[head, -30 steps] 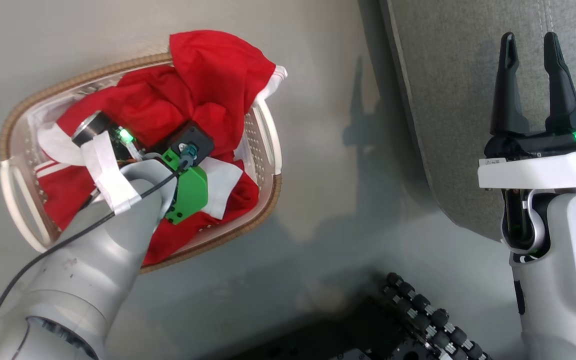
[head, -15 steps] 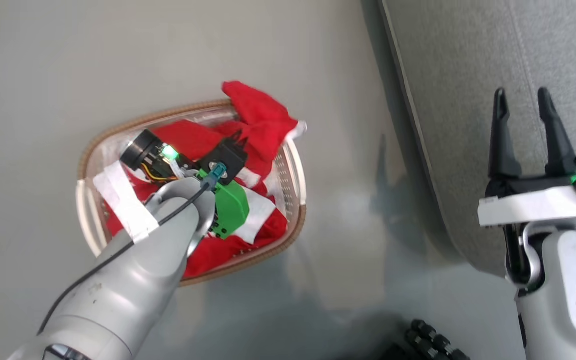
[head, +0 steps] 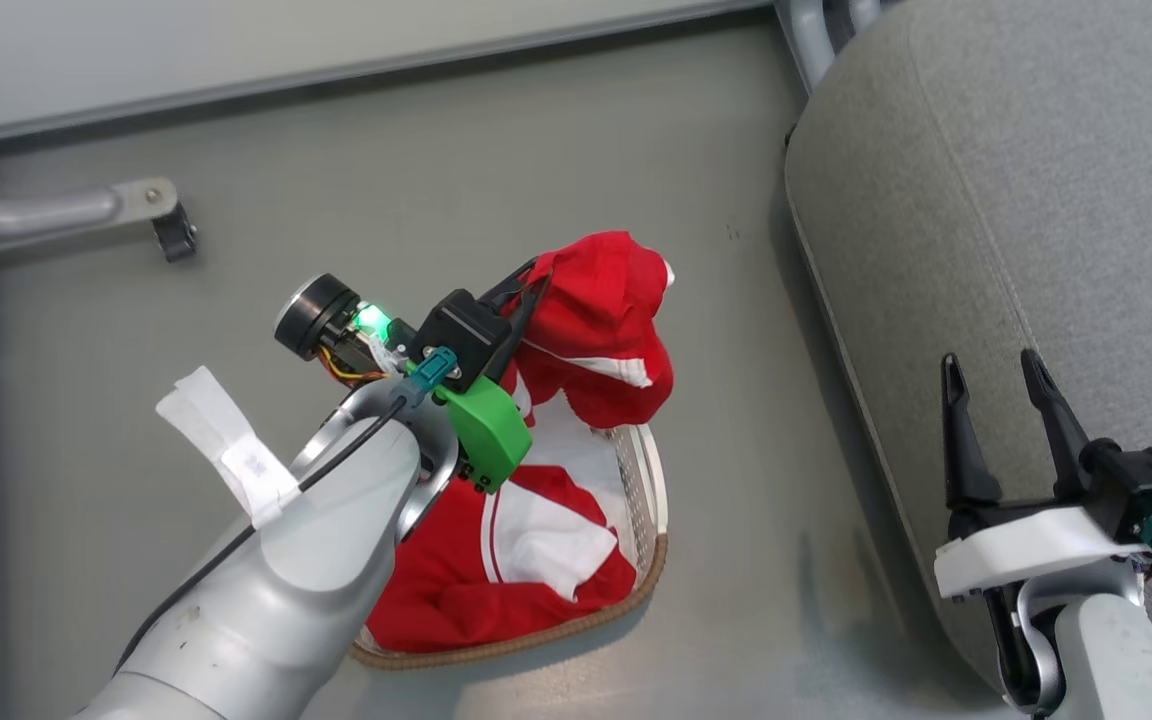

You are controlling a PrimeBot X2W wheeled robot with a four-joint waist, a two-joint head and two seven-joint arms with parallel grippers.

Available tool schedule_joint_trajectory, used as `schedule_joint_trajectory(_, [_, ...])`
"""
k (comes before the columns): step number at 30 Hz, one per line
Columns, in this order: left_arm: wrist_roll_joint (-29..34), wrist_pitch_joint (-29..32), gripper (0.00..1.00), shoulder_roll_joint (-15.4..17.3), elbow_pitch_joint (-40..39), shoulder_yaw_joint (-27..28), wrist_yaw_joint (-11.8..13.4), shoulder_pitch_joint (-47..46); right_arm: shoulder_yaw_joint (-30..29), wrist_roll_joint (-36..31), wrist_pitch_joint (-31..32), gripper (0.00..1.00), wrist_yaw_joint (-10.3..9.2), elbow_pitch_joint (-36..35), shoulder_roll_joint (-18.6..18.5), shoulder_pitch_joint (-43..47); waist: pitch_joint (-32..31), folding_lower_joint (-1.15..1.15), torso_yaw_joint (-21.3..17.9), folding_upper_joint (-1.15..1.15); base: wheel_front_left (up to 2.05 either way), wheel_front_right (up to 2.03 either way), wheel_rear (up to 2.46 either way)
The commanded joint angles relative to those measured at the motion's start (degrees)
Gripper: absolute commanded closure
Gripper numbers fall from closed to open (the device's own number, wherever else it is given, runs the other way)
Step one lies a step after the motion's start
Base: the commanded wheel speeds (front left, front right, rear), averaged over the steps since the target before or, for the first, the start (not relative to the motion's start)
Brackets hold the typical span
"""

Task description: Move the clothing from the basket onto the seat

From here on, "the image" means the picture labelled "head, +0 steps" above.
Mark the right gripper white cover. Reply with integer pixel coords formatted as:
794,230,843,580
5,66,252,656
934,347,1152,603

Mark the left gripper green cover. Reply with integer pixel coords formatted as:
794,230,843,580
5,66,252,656
274,260,551,494

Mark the red white striped garment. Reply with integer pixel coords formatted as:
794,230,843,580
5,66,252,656
366,231,677,654

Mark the white cloth basket liner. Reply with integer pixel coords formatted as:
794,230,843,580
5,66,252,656
519,392,639,546

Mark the white laundry basket brown rim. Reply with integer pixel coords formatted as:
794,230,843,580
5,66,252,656
350,420,671,670

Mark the grey fabric sofa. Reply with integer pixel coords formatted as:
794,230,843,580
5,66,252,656
784,0,1152,701

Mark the white tape label strip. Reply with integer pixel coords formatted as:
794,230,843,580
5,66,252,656
156,366,303,529

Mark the small black caster wheel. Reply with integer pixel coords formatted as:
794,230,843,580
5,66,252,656
151,204,200,265

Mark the grey double partition foot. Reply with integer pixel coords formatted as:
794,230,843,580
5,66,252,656
774,0,885,93

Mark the grey partition foot with plate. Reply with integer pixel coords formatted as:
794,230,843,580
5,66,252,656
0,177,181,257

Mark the teal left camera connector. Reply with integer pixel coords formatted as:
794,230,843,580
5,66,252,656
404,346,460,407

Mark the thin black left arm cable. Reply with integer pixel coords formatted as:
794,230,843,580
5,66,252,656
116,395,409,671

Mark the grey partition bottom rail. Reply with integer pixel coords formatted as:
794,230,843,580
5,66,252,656
0,0,779,147

